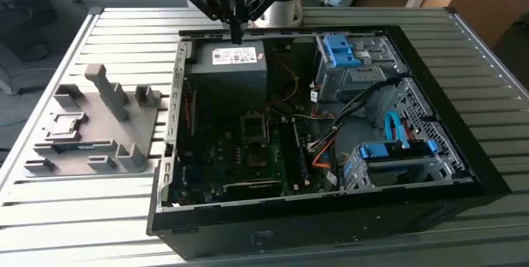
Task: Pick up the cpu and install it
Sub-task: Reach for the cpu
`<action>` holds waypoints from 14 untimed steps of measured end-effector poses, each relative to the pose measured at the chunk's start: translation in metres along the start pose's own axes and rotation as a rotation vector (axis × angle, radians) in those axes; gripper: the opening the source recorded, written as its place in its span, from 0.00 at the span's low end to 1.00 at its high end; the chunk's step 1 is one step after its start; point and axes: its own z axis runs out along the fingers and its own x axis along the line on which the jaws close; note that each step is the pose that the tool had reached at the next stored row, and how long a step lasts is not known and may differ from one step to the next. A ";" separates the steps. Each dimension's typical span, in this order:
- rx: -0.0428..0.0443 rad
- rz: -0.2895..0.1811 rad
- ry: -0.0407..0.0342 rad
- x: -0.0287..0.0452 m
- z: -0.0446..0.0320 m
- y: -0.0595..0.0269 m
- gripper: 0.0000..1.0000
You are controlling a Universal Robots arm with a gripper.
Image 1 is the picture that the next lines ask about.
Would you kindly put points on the silver-topped CPU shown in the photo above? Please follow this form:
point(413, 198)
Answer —
point(66, 125)

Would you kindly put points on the CPU socket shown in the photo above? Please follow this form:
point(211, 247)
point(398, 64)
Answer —
point(255, 158)

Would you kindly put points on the grey power supply unit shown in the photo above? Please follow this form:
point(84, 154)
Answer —
point(231, 65)

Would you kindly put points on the metal disk bay blue latches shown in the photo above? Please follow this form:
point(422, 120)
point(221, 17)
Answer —
point(363, 76)

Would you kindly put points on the grey parts rack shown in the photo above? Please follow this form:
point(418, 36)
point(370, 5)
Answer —
point(142, 124)

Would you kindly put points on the green Dell motherboard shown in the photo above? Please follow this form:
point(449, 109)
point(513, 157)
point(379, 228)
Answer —
point(275, 161)

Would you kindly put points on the hard disk in blue carrier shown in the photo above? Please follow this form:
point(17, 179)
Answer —
point(374, 150)

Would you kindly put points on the black graphics card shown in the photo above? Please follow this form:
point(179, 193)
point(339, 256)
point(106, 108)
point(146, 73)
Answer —
point(251, 189)

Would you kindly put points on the dark green RAM stick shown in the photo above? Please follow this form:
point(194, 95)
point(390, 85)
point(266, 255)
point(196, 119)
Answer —
point(72, 148)

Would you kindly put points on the metal disk bay cage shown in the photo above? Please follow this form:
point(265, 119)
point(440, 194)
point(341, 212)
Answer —
point(413, 169)

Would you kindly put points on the brown wooden cabinet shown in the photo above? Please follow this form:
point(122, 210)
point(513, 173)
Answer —
point(496, 0)

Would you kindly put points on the black open PC case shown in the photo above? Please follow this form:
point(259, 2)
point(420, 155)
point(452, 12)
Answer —
point(289, 230)

